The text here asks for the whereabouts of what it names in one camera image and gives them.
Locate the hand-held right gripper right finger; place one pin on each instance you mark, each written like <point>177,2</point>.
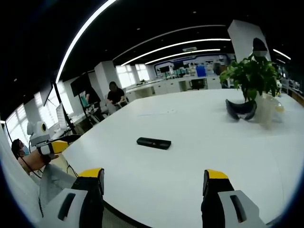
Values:
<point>217,190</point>

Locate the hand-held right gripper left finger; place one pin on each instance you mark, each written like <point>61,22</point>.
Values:
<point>82,190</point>

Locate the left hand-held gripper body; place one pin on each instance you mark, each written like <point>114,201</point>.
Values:
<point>38,133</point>

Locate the black remote control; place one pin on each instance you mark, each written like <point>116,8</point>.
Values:
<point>154,143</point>

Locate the person's grey trousers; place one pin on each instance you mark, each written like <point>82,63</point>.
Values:
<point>54,180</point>

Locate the clear plastic plant wrapping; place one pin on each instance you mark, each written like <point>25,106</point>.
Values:
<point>269,109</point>

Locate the long ceiling light strip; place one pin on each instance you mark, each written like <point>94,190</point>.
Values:
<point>78,39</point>

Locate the black office chair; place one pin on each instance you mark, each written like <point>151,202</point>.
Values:
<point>197,84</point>

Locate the white lab counter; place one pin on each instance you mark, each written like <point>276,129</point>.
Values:
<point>171,85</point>

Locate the blue box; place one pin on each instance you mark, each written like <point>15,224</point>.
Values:
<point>201,71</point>

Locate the green potted plant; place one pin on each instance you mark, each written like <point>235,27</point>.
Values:
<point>250,73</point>

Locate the white square pillar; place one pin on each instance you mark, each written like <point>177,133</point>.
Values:
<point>244,40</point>

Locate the black wall monitor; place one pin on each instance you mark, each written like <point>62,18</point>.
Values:
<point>79,84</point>

